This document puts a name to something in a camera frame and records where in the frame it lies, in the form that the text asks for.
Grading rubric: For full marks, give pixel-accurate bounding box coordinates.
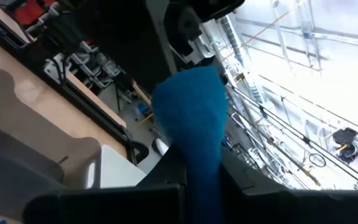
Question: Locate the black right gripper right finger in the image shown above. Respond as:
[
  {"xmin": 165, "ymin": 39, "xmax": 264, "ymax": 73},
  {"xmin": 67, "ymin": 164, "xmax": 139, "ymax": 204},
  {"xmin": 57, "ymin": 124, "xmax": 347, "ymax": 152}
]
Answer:
[{"xmin": 221, "ymin": 149, "xmax": 358, "ymax": 224}]

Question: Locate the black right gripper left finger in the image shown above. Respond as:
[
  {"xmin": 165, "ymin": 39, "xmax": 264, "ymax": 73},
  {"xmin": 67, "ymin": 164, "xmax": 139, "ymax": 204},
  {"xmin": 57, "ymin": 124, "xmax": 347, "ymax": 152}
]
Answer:
[{"xmin": 22, "ymin": 146, "xmax": 188, "ymax": 224}]

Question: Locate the blue wavy sponge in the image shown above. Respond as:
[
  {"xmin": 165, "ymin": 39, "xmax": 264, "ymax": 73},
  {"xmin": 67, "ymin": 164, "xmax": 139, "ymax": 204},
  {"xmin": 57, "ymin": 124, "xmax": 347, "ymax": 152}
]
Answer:
[{"xmin": 150, "ymin": 65, "xmax": 229, "ymax": 224}]

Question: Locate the red bag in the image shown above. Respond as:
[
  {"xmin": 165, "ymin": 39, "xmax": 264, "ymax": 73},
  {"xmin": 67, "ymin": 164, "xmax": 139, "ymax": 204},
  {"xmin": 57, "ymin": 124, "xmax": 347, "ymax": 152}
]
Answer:
[{"xmin": 13, "ymin": 0, "xmax": 57, "ymax": 26}]

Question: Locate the black table frame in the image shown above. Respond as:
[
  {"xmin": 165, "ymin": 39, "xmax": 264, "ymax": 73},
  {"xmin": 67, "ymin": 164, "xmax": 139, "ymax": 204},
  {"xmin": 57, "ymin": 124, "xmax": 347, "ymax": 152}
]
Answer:
[{"xmin": 0, "ymin": 2, "xmax": 150, "ymax": 166}]

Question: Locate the black ceiling cable reel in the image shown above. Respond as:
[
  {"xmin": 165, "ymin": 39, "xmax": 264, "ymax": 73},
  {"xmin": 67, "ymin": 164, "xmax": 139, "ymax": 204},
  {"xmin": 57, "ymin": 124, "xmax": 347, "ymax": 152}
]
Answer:
[{"xmin": 333, "ymin": 127, "xmax": 358, "ymax": 164}]

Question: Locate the yellow cable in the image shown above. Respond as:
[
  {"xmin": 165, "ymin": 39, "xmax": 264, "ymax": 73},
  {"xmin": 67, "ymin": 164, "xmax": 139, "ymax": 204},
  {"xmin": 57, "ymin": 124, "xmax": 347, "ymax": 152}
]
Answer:
[{"xmin": 221, "ymin": 0, "xmax": 310, "ymax": 62}]

